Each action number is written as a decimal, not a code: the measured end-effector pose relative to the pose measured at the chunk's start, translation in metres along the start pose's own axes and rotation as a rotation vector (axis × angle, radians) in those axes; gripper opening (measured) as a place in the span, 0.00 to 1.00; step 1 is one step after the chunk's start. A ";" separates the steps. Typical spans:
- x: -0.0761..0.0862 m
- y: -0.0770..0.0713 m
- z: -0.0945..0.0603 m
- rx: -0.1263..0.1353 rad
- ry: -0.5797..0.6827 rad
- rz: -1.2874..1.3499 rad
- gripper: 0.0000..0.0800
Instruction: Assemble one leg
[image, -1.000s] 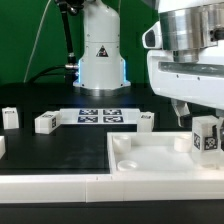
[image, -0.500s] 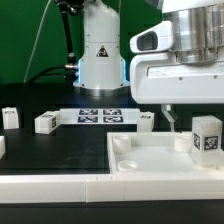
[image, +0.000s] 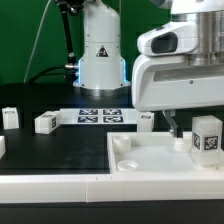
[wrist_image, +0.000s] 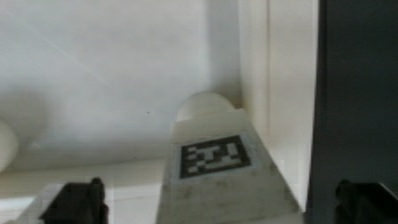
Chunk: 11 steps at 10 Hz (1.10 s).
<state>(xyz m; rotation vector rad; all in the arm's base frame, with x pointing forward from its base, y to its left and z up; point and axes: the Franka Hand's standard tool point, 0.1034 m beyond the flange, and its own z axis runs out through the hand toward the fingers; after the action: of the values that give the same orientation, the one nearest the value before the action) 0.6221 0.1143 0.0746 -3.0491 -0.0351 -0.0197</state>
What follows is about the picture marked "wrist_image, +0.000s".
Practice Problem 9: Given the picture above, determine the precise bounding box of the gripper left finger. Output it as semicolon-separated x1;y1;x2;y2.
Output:
38;178;108;224

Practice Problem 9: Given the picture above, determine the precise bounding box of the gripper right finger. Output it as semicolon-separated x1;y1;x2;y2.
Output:
333;179;398;224

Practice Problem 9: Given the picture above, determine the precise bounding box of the white table leg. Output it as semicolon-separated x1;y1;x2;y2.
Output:
156;92;303;224

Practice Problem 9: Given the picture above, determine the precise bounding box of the white square tabletop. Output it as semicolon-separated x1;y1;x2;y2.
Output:
0;0;319;224

